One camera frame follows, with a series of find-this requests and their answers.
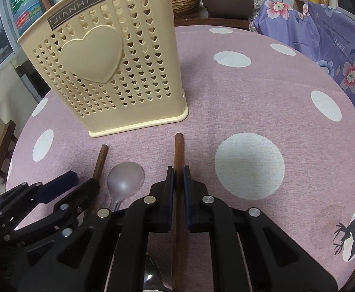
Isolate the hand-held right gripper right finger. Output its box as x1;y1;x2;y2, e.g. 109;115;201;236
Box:
183;166;340;292

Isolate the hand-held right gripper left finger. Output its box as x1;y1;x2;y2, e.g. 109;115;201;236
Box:
18;166;175;292

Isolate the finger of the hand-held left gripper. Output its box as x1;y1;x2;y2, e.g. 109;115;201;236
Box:
1;177;101;245
0;171;80;220

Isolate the cream plastic utensil holder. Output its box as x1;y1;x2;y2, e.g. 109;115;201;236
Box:
17;0;189;138

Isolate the matte metal spoon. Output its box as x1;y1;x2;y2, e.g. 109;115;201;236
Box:
107;161;145;213

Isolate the wooden chair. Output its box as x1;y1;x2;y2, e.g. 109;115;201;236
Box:
0;120;18;186

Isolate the shiny metal spoon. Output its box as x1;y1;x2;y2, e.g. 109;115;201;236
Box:
144;252;172;292

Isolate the pink polka dot tablecloth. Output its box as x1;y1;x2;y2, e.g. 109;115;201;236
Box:
5;25;355;292

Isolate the wooden washstand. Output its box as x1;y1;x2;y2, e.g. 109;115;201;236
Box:
174;17;251;31

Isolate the blue water bottle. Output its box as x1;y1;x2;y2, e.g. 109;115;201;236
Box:
8;0;44;32

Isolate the woven basin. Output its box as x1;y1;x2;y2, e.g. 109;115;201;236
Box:
169;0;202;18

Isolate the purple floral cloth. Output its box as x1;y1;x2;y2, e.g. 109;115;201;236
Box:
253;0;355;134

